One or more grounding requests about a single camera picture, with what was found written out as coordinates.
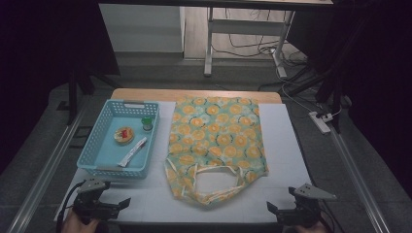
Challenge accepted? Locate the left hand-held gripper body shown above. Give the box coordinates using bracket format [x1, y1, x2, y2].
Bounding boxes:
[72, 178, 120, 224]

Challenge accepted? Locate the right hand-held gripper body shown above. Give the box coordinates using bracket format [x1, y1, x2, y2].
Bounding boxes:
[276, 183, 338, 226]

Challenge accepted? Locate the light blue plastic basket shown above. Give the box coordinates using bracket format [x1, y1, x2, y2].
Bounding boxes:
[76, 99, 160, 180]

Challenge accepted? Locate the white tube with red end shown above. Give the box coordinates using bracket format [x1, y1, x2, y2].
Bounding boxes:
[117, 136, 149, 168]

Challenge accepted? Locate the round tin with red centre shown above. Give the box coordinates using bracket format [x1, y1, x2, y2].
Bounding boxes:
[113, 126, 135, 146]

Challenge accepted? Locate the small jar with green lid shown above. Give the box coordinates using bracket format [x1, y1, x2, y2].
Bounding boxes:
[140, 116, 154, 133]

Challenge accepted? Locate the orange print fabric tote bag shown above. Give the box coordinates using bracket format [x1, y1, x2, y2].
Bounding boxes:
[163, 95, 270, 208]

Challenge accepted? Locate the person's right hand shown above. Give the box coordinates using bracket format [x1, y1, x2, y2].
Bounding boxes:
[292, 220, 329, 233]

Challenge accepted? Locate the person's left hand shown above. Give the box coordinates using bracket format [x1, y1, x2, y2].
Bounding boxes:
[61, 208, 101, 233]

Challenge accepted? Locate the white table mat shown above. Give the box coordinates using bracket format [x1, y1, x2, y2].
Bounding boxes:
[53, 100, 325, 224]

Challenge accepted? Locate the white power strip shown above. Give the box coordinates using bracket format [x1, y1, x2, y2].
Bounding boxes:
[308, 111, 334, 135]

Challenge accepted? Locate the black metal stand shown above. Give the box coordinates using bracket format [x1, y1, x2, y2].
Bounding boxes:
[285, 32, 353, 134]
[66, 62, 123, 126]

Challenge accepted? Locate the white cabinet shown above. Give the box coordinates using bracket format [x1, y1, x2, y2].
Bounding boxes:
[98, 3, 187, 54]

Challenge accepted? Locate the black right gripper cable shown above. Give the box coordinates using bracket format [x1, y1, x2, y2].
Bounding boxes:
[319, 208, 339, 233]

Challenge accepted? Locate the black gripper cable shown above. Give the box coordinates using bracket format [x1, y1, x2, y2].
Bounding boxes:
[319, 208, 339, 233]
[56, 181, 86, 233]

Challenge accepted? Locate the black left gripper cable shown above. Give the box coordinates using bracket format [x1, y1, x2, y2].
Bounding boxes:
[56, 181, 86, 233]

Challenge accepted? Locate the aluminium rail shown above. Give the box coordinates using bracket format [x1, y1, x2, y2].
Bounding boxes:
[6, 106, 89, 233]
[326, 129, 392, 233]

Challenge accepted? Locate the white cable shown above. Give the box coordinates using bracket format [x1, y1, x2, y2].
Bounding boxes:
[275, 66, 343, 119]

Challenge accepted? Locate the tangle of black floor cables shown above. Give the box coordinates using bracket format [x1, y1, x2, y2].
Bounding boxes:
[212, 9, 309, 66]

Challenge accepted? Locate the white metal desk frame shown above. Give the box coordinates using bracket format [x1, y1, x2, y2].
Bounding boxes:
[203, 6, 296, 79]

